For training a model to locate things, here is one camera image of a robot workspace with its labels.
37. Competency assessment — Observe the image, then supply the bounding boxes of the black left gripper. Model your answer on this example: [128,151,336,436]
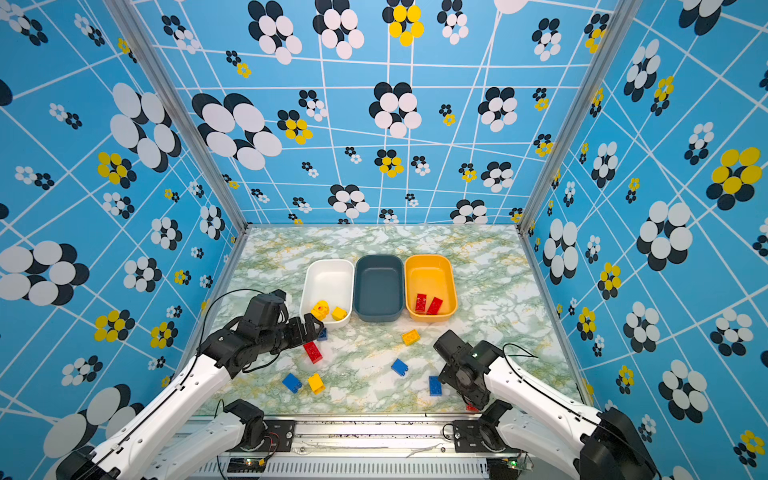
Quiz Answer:
[260,311,326,355]

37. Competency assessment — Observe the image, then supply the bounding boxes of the yellow round lego piece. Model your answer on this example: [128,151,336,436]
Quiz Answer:
[310,300,330,321]

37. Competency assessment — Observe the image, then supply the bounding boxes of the red long lego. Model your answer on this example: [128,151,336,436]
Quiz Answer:
[414,293,427,314]
[303,341,323,364]
[425,297,444,316]

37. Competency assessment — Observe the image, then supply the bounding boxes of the yellow tall lego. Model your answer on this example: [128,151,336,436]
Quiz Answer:
[331,307,348,321]

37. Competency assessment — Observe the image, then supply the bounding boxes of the white plastic bin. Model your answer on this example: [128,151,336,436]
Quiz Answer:
[300,259,355,331]

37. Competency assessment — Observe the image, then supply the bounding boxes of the dark teal plastic bin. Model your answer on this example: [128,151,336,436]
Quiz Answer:
[353,254,405,323]

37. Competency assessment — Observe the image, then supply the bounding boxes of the yellow plastic bin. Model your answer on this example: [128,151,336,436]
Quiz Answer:
[404,254,458,323]

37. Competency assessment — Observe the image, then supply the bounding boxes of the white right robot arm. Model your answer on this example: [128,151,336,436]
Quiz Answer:
[433,330,661,479]

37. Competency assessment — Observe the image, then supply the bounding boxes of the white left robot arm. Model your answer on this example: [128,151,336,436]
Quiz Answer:
[55,290,325,479]

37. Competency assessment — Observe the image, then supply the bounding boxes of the blue lego front right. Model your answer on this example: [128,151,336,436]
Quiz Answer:
[428,376,442,397]

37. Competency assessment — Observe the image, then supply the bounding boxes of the yellow lego front left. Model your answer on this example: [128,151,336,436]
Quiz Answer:
[308,373,325,395]

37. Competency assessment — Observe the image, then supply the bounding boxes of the blue lego front left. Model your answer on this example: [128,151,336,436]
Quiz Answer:
[282,373,303,394]

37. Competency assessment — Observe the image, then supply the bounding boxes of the yellow lego centre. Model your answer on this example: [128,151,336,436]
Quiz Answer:
[402,330,420,346]

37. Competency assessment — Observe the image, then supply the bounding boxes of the blue lego centre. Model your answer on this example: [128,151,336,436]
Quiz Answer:
[391,359,408,377]

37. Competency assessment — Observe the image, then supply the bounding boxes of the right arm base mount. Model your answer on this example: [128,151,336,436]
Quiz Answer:
[451,420,504,453]

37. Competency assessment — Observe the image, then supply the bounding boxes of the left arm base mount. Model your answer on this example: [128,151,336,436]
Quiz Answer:
[234,419,297,454]

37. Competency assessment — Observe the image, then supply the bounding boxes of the aluminium front rail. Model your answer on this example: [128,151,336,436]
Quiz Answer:
[171,413,536,479]

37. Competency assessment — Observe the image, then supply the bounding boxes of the aluminium corner post left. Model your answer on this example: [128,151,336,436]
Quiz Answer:
[105,1,248,235]

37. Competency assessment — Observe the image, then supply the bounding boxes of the aluminium corner post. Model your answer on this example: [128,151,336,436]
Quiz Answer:
[519,0,642,235]
[105,1,248,235]

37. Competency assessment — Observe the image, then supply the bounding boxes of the aluminium corner post right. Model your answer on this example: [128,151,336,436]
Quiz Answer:
[519,0,642,235]

